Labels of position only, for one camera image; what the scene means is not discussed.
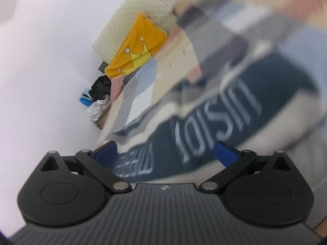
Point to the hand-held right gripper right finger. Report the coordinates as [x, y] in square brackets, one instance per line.
[224, 154]

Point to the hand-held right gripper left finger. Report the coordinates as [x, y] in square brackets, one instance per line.
[106, 153]

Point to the cream and navy sweater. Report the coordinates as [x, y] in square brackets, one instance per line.
[209, 132]

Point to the white crumpled clothes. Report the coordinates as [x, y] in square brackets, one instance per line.
[97, 109]

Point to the black crumpled clothes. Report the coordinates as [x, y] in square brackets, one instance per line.
[101, 89]

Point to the wooden nightstand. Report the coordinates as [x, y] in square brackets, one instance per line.
[103, 120]

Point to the blue and white pack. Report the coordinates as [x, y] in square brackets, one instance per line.
[85, 98]

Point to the yellow crown pillow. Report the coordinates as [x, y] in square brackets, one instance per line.
[138, 46]

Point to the checked patchwork quilt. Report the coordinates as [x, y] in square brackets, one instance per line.
[217, 38]

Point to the cream quilted headboard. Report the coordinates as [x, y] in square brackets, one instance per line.
[122, 23]

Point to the grey wall switch plate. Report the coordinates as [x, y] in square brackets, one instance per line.
[103, 66]

